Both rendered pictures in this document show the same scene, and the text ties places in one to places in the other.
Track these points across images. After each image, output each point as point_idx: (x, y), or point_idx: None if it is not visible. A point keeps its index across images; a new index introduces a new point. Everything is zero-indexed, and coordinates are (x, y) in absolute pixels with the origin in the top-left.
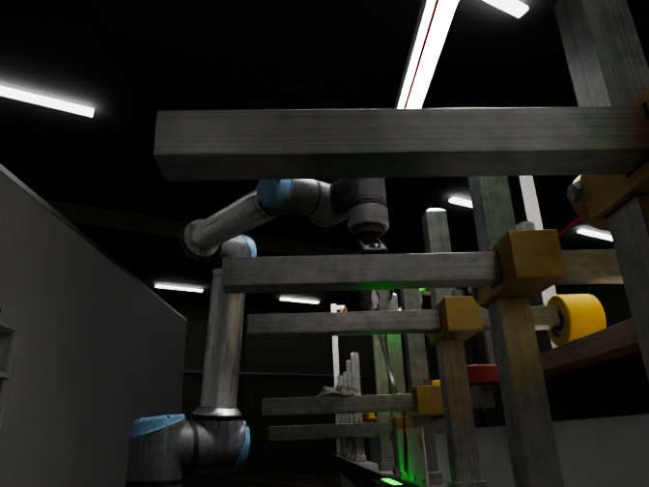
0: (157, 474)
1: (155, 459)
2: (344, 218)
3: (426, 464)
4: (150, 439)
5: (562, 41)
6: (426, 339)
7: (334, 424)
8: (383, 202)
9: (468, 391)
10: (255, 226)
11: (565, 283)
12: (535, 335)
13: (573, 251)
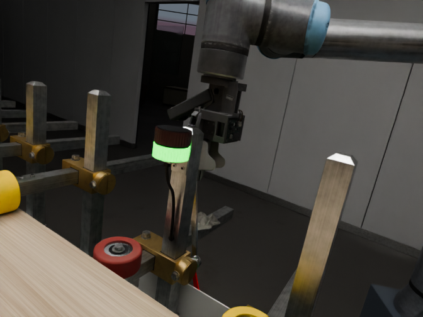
0: (414, 279)
1: (417, 266)
2: (281, 47)
3: (139, 279)
4: (421, 250)
5: (0, 91)
6: (172, 209)
7: (287, 282)
8: (201, 43)
9: (82, 217)
10: (351, 58)
11: (9, 156)
12: (26, 173)
13: (3, 143)
